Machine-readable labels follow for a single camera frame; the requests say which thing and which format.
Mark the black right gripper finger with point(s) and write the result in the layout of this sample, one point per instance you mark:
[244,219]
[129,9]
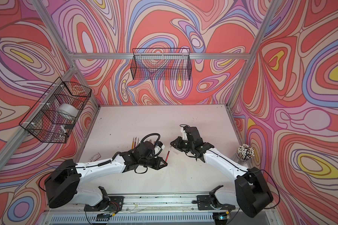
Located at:
[178,147]
[177,141]

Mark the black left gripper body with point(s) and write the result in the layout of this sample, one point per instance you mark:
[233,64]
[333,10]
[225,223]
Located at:
[150,162]

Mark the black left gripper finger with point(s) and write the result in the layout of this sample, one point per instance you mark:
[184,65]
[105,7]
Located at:
[160,167]
[163,163]

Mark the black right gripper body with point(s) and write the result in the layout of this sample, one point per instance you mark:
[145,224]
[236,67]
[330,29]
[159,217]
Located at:
[190,146]

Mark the red capped knife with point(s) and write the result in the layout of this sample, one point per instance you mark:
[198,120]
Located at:
[167,156]

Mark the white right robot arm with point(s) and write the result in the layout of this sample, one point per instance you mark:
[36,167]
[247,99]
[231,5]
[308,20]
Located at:
[251,194]

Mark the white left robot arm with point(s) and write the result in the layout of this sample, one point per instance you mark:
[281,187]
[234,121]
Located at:
[68,183]

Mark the clear cup of craft knives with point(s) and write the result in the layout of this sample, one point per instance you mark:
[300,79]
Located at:
[245,152]

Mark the small white red card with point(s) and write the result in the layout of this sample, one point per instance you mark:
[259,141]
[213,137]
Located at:
[95,157]

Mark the white tape roll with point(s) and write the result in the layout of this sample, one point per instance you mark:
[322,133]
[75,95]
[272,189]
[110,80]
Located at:
[67,111]

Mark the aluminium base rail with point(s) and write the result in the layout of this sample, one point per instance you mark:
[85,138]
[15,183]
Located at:
[156,209]

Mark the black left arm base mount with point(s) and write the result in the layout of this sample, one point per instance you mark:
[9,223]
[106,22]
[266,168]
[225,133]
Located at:
[113,204]

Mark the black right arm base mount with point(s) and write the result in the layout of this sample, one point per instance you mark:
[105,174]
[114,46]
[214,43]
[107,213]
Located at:
[211,202]

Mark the black wire basket back wall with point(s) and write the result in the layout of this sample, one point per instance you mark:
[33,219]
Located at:
[161,64]

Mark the black wire basket wall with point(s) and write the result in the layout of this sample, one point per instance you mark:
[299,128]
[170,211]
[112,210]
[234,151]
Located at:
[161,64]
[44,123]

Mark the black wire basket left wall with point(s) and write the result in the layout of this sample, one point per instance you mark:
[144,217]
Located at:
[44,123]

